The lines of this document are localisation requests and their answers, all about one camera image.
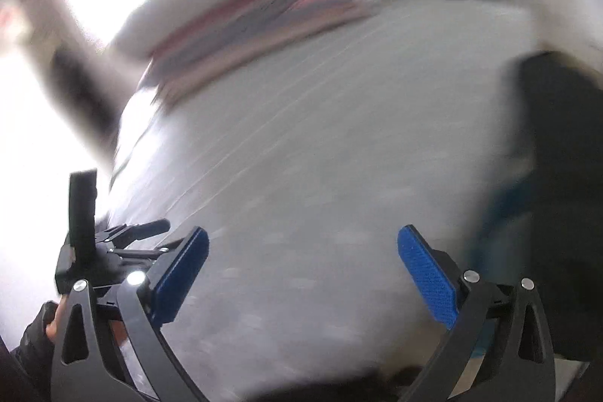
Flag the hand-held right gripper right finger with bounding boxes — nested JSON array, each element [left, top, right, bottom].
[[396, 224, 549, 402]]

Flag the black puffer jacket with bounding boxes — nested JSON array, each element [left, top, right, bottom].
[[471, 51, 603, 362]]

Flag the stack of folded blankets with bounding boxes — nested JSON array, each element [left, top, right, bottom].
[[141, 0, 378, 106]]

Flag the person's left forearm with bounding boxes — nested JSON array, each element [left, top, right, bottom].
[[7, 343, 57, 402]]

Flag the grey checked bedspread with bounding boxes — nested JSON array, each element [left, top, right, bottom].
[[108, 0, 580, 402]]

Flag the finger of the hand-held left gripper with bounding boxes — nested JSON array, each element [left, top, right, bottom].
[[96, 219, 171, 254], [68, 169, 99, 264]]

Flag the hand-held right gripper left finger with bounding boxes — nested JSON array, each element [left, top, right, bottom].
[[51, 227, 213, 402]]

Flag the person's left hand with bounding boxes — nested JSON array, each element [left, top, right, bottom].
[[21, 295, 67, 349]]

